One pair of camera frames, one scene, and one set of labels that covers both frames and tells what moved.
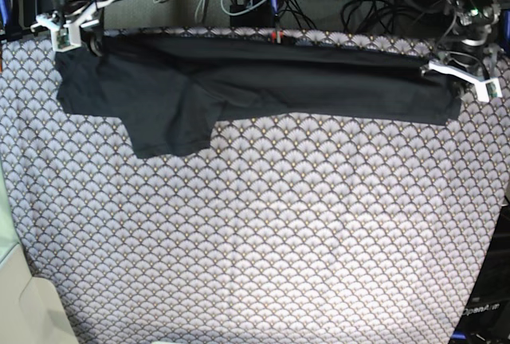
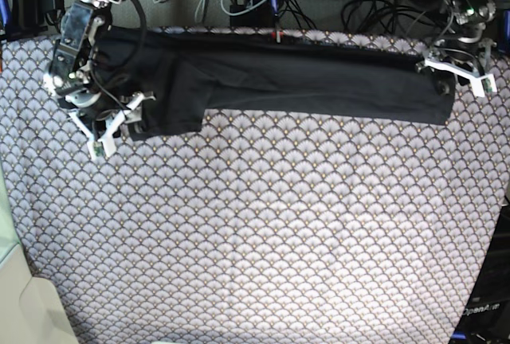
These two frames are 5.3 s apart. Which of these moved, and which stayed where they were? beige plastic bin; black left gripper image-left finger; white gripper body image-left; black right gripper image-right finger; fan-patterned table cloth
Moved: black left gripper image-left finger; black right gripper image-right finger; white gripper body image-left
Stayed: fan-patterned table cloth; beige plastic bin
